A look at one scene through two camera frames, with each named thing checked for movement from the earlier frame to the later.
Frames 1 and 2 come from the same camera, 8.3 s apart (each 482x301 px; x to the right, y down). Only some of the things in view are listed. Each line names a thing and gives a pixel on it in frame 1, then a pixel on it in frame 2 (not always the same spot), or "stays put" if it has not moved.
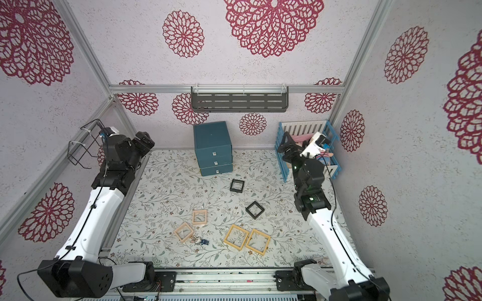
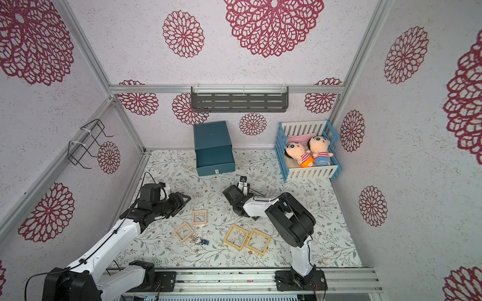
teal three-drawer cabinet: x=213 y=148 stays put
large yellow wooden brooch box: x=236 y=237 stays put
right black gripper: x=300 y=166 → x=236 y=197
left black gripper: x=136 y=142 → x=178 y=202
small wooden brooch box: x=199 y=217 stays put
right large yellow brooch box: x=258 y=241 stays put
